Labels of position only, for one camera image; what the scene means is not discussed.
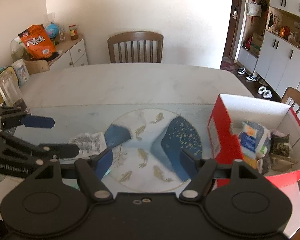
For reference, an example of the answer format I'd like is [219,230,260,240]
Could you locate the white blue tissue pack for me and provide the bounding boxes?
[238,121,271,159]

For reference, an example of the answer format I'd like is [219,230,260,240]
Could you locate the dark clear plastic bag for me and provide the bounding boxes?
[256,153,298,174]

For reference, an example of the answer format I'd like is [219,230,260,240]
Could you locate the black snack packet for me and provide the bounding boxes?
[269,133,290,157]

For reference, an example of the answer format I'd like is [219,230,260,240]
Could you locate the white printed sachet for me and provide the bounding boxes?
[69,132,107,159]

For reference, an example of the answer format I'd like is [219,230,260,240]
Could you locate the white patterned cup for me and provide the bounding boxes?
[11,59,30,86]

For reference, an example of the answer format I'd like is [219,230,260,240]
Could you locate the light wooden box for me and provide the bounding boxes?
[24,60,50,75]

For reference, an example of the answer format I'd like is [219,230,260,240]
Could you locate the white side cabinet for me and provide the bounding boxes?
[48,34,89,70]

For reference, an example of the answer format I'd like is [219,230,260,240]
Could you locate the orange snack bag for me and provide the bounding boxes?
[18,24,58,61]

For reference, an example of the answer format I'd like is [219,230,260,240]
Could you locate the red cardboard box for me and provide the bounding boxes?
[207,94,300,187]

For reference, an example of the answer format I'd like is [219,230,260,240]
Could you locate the red lidded jar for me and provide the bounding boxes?
[69,24,78,40]

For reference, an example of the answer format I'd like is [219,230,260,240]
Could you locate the brown wooden chair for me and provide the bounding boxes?
[107,31,164,63]

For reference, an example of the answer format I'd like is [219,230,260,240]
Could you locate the hanging tote bag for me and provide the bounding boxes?
[247,0,262,17]

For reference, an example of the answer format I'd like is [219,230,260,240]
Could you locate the grey wall cabinet unit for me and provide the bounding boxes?
[236,0,300,98]

